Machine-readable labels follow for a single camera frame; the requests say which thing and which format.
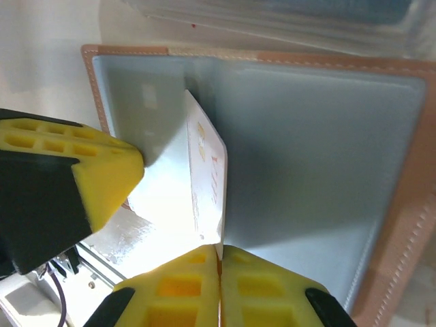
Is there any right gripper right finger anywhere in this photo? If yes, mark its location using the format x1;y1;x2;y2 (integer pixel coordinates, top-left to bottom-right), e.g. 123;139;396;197
220;245;357;327

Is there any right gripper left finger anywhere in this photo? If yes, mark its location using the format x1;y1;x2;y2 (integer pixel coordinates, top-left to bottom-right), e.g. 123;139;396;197
84;245;222;327

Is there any white credit card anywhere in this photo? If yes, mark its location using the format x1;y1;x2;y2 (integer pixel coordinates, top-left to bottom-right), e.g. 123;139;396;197
183;88;229;256

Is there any brown leather card holder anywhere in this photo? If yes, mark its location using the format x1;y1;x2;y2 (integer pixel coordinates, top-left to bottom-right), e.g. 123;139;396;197
80;44;436;327

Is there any clear acrylic tray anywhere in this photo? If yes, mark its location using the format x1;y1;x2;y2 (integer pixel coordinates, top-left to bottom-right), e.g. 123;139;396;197
98;0;436;59

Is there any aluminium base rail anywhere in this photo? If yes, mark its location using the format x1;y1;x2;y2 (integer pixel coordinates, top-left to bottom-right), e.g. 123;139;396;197
73;221;154;290

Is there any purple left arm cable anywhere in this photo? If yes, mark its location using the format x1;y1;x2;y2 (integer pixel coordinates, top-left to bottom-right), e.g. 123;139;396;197
47;265;69;327

